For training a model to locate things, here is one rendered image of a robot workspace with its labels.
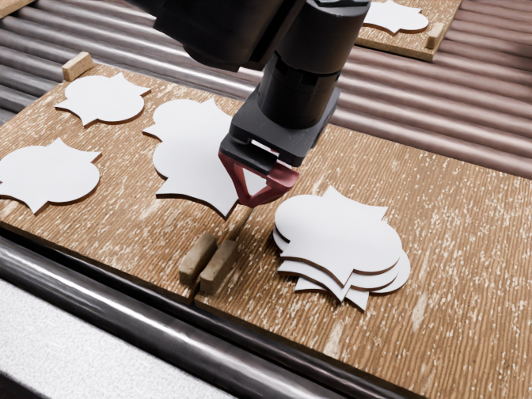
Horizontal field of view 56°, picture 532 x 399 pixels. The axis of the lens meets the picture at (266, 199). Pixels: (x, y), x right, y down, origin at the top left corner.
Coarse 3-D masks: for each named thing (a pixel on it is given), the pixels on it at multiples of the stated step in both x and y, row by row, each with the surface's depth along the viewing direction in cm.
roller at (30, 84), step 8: (0, 64) 90; (0, 72) 88; (8, 72) 87; (16, 72) 87; (24, 72) 88; (0, 80) 88; (8, 80) 87; (16, 80) 86; (24, 80) 86; (32, 80) 86; (40, 80) 86; (48, 80) 86; (16, 88) 87; (24, 88) 86; (32, 88) 85; (40, 88) 85; (48, 88) 84; (40, 96) 85
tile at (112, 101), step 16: (80, 80) 81; (96, 80) 81; (112, 80) 81; (80, 96) 78; (96, 96) 78; (112, 96) 78; (128, 96) 78; (144, 96) 79; (80, 112) 75; (96, 112) 75; (112, 112) 75; (128, 112) 75
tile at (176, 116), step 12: (168, 108) 75; (180, 108) 75; (192, 108) 75; (204, 108) 75; (216, 108) 75; (156, 120) 73; (168, 120) 73; (180, 120) 73; (192, 120) 73; (204, 120) 73; (216, 120) 73; (228, 120) 73; (144, 132) 72; (156, 132) 71; (168, 132) 71; (180, 132) 71
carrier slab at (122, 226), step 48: (48, 96) 79; (192, 96) 79; (0, 144) 71; (48, 144) 71; (96, 144) 71; (144, 144) 71; (96, 192) 64; (144, 192) 64; (48, 240) 58; (96, 240) 58; (144, 240) 58; (192, 240) 58; (192, 288) 54
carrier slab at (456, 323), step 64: (320, 192) 64; (384, 192) 64; (448, 192) 64; (512, 192) 64; (256, 256) 57; (448, 256) 57; (512, 256) 57; (256, 320) 51; (320, 320) 51; (384, 320) 51; (448, 320) 51; (512, 320) 51; (384, 384) 47; (448, 384) 46; (512, 384) 46
